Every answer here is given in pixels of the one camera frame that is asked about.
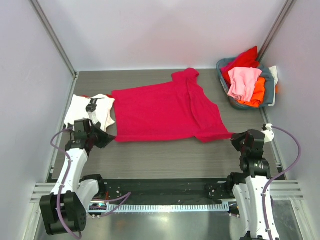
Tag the left aluminium frame post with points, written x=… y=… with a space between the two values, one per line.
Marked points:
x=54 y=38

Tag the slotted cable duct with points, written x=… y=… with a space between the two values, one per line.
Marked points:
x=100 y=208

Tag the white cloth in basket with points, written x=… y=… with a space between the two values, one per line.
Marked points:
x=274 y=72

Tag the folded white t shirt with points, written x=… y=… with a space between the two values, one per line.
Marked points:
x=97 y=109

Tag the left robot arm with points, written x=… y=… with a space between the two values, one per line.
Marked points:
x=64 y=210

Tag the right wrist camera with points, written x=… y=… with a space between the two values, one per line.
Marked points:
x=267 y=130

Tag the crimson t shirt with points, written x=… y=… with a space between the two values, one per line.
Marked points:
x=169 y=111

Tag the red t shirt in basket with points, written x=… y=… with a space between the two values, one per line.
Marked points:
x=246 y=59

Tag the orange t shirt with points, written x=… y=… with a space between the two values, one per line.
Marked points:
x=258 y=94

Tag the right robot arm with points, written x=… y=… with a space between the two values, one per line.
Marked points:
x=251 y=186

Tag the aluminium frame post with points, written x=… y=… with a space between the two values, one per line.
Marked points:
x=279 y=21
x=54 y=38

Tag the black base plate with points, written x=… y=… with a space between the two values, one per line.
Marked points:
x=170 y=192

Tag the pink t shirt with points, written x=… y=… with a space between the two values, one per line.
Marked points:
x=243 y=82

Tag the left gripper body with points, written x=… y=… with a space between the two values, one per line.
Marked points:
x=91 y=135

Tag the right aluminium frame post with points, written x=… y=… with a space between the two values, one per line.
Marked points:
x=279 y=21

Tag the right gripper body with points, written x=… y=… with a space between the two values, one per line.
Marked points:
x=240 y=139

